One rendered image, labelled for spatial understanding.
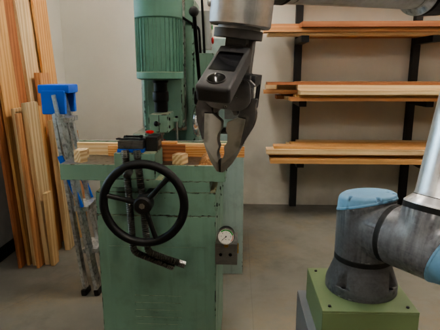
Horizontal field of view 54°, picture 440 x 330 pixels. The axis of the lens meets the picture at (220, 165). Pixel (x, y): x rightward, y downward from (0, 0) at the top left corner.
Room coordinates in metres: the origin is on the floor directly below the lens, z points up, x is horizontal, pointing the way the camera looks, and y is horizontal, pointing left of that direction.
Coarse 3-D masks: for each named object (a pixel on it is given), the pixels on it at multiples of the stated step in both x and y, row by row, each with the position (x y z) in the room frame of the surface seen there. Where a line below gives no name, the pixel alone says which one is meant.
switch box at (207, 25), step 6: (198, 12) 1.92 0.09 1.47; (204, 12) 1.92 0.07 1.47; (198, 18) 1.92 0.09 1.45; (204, 18) 1.92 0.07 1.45; (198, 24) 1.92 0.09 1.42; (204, 24) 1.92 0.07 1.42; (210, 24) 1.93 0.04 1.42; (204, 30) 1.92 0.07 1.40; (210, 30) 1.93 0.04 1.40; (210, 36) 1.93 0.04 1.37; (210, 42) 1.93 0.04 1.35; (198, 48) 1.92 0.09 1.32; (210, 48) 1.94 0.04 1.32
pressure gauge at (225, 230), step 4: (220, 228) 1.44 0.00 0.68; (224, 228) 1.42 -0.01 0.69; (228, 228) 1.42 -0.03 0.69; (220, 232) 1.42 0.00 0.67; (224, 232) 1.42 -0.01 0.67; (228, 232) 1.42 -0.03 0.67; (232, 232) 1.42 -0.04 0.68; (220, 236) 1.42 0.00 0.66; (224, 236) 1.42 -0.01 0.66; (228, 236) 1.42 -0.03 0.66; (232, 236) 1.42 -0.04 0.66; (220, 240) 1.42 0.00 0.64; (224, 240) 1.42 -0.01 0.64; (228, 240) 1.42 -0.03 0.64; (232, 240) 1.42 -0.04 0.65; (224, 244) 1.42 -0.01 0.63; (228, 244) 1.42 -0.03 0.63
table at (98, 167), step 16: (96, 160) 1.57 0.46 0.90; (112, 160) 1.57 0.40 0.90; (192, 160) 1.57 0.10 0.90; (64, 176) 1.51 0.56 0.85; (80, 176) 1.51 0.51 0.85; (96, 176) 1.51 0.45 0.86; (160, 176) 1.45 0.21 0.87; (192, 176) 1.49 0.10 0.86; (208, 176) 1.48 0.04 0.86; (224, 176) 1.48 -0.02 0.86
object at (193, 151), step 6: (108, 150) 1.66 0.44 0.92; (114, 150) 1.66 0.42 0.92; (186, 150) 1.65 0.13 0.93; (192, 150) 1.64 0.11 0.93; (198, 150) 1.64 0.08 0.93; (204, 150) 1.64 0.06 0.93; (222, 150) 1.64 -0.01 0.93; (240, 150) 1.63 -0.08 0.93; (192, 156) 1.64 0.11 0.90; (198, 156) 1.64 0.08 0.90; (240, 156) 1.63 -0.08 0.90
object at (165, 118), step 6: (150, 114) 1.62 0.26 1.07; (156, 114) 1.61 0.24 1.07; (162, 114) 1.61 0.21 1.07; (168, 114) 1.63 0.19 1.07; (150, 120) 1.61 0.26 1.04; (156, 120) 1.61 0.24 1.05; (162, 120) 1.61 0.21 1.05; (168, 120) 1.62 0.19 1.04; (150, 126) 1.61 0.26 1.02; (156, 126) 1.61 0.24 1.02; (162, 126) 1.61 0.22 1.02; (168, 126) 1.61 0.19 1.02; (156, 132) 1.61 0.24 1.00; (162, 132) 1.61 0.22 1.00
